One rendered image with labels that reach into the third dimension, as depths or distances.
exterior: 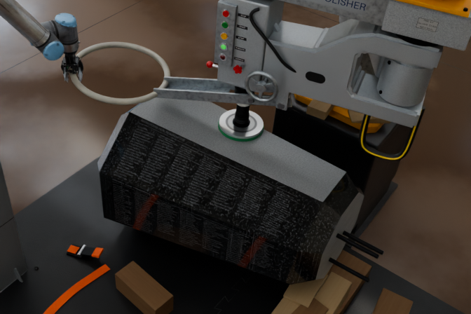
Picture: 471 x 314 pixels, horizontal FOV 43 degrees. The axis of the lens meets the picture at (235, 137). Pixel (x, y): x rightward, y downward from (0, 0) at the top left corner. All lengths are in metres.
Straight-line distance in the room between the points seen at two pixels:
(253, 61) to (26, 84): 2.44
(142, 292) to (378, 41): 1.63
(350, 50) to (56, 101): 2.55
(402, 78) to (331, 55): 0.28
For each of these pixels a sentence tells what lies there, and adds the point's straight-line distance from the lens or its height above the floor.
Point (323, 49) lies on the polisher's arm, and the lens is 2.37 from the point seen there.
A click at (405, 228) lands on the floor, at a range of 3.69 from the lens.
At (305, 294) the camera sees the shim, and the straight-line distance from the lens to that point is 2.95.
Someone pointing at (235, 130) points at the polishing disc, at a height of 0.83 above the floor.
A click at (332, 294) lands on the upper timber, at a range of 3.00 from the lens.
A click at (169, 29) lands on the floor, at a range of 5.17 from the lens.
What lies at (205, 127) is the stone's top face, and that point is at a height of 0.80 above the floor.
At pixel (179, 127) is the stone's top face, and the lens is 2.82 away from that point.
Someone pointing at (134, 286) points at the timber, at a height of 0.13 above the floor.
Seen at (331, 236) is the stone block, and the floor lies 0.68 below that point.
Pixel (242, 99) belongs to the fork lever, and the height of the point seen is 1.01.
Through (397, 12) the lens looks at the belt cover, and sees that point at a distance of 2.20.
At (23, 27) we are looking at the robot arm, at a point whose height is 1.32.
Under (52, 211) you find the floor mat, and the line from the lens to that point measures 3.57.
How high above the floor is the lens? 2.60
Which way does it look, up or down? 40 degrees down
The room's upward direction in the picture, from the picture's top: 6 degrees clockwise
